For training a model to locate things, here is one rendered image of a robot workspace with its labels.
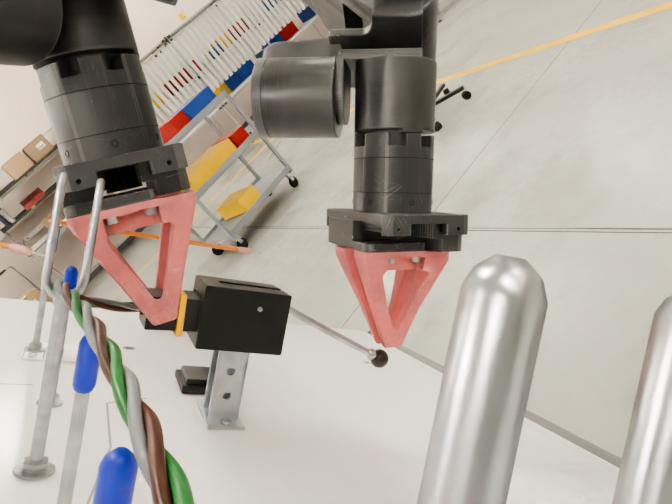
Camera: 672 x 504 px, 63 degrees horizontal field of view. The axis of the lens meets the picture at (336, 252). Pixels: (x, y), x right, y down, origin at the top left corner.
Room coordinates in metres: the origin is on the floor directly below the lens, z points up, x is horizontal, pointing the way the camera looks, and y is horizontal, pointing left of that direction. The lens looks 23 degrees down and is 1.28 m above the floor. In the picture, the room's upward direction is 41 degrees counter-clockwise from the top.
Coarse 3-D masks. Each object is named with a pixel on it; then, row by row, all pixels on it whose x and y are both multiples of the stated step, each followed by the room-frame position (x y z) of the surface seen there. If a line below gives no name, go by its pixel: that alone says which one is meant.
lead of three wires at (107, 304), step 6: (54, 282) 0.28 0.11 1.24; (84, 300) 0.32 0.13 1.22; (90, 300) 0.32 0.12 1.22; (96, 300) 0.32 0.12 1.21; (102, 300) 0.33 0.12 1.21; (108, 300) 0.33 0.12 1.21; (114, 300) 0.33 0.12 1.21; (96, 306) 0.32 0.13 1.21; (102, 306) 0.32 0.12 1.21; (108, 306) 0.33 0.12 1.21; (114, 306) 0.33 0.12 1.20; (120, 306) 0.33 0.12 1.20; (126, 306) 0.33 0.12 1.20; (132, 306) 0.33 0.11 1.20
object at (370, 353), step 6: (294, 312) 0.34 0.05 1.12; (300, 312) 0.34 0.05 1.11; (300, 318) 0.34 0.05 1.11; (306, 318) 0.34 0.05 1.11; (312, 324) 0.34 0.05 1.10; (318, 324) 0.34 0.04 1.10; (324, 330) 0.34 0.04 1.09; (330, 330) 0.34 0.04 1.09; (336, 336) 0.34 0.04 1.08; (342, 336) 0.34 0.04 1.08; (342, 342) 0.34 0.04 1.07; (348, 342) 0.34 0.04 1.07; (354, 342) 0.35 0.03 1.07; (354, 348) 0.34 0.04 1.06; (360, 348) 0.34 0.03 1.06; (366, 348) 0.35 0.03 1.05; (372, 348) 0.35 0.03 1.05; (366, 354) 0.34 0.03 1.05; (372, 354) 0.34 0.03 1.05
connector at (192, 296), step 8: (152, 288) 0.35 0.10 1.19; (152, 296) 0.32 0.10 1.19; (160, 296) 0.32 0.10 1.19; (192, 296) 0.33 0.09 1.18; (200, 296) 0.34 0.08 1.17; (192, 304) 0.32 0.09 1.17; (200, 304) 0.32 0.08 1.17; (192, 312) 0.32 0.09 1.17; (144, 320) 0.32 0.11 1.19; (176, 320) 0.32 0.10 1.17; (184, 320) 0.32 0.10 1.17; (192, 320) 0.32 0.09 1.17; (144, 328) 0.32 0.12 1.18; (152, 328) 0.32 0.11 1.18; (160, 328) 0.32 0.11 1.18; (168, 328) 0.32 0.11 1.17; (184, 328) 0.32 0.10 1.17; (192, 328) 0.32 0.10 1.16
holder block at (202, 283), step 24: (216, 288) 0.32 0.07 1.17; (240, 288) 0.33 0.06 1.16; (264, 288) 0.34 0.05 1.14; (216, 312) 0.32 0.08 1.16; (240, 312) 0.32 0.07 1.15; (264, 312) 0.32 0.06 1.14; (288, 312) 0.32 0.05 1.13; (192, 336) 0.33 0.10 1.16; (216, 336) 0.32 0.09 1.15; (240, 336) 0.32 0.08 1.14; (264, 336) 0.32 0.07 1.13
